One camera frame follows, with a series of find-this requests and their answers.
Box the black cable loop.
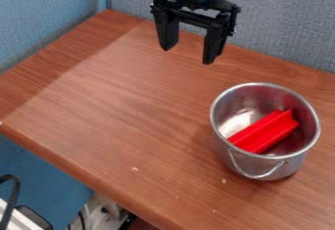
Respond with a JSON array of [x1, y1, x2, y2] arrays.
[[0, 174, 23, 230]]

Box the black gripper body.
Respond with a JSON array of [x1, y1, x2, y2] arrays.
[[150, 0, 242, 36]]

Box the red plastic block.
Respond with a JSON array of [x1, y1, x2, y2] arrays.
[[229, 110, 301, 154]]

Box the metal pot with handle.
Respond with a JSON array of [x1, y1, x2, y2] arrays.
[[210, 82, 321, 181]]

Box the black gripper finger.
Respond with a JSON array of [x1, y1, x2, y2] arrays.
[[154, 11, 179, 51], [203, 24, 229, 65]]

